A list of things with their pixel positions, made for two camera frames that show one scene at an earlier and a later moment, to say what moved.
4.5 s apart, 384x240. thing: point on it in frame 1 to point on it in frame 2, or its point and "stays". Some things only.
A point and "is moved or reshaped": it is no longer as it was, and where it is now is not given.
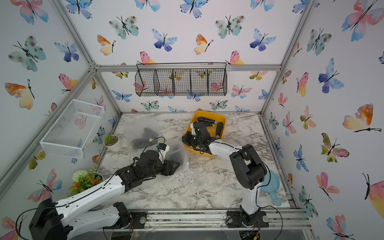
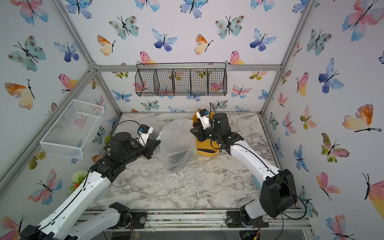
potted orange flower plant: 83,180 stays
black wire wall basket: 182,79 stays
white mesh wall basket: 69,135 stays
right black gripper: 186,136 to 201,132
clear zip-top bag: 177,151 is moved or reshaped
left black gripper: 170,165 to 149,147
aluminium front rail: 295,219 stays
